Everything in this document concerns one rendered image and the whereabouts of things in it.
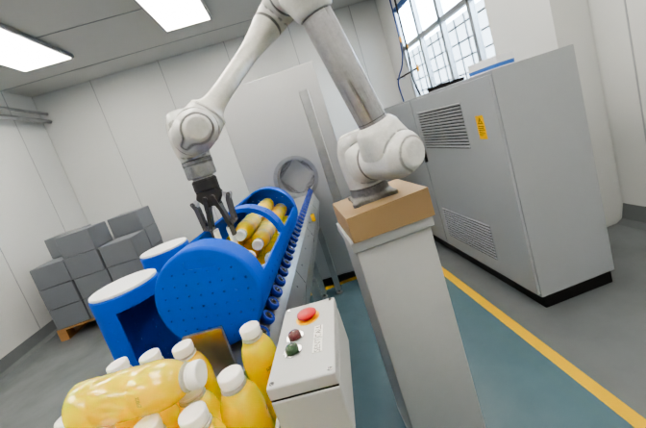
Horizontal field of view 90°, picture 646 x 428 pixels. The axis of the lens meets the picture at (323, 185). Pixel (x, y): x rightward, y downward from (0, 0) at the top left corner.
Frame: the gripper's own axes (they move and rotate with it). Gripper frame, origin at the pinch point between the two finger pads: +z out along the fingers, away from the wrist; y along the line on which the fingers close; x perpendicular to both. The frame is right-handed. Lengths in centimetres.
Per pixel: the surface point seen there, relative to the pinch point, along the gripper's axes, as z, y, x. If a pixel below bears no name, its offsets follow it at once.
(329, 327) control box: 9, -32, 49
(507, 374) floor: 118, -90, -48
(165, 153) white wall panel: -75, 248, -466
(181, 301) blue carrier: 7.8, 7.7, 21.6
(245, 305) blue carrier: 13.6, -7.9, 21.5
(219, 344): 17.5, -2.4, 29.8
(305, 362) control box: 9, -29, 56
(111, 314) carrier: 22, 66, -23
